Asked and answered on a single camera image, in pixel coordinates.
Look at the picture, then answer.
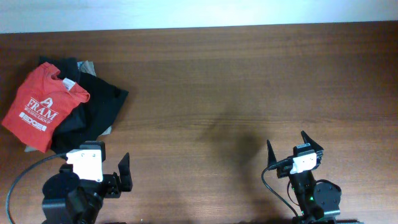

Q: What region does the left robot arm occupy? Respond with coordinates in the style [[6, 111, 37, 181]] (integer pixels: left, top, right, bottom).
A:
[[42, 141, 133, 224]]

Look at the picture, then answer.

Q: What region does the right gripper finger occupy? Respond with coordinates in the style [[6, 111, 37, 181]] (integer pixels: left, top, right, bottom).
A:
[[266, 140, 277, 170], [301, 131, 323, 152]]

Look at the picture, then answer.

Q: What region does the beige folded garment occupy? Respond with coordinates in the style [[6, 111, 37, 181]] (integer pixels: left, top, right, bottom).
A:
[[24, 60, 112, 152]]

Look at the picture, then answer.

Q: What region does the black folded shirt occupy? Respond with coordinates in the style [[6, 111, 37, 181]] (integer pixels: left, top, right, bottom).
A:
[[50, 72, 129, 154]]

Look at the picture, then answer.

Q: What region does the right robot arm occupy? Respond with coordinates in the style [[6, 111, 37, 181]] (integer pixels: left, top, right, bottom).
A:
[[261, 131, 342, 223]]

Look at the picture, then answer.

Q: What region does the red printed t-shirt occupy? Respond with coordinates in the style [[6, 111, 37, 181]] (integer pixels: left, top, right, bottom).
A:
[[1, 62, 90, 152]]

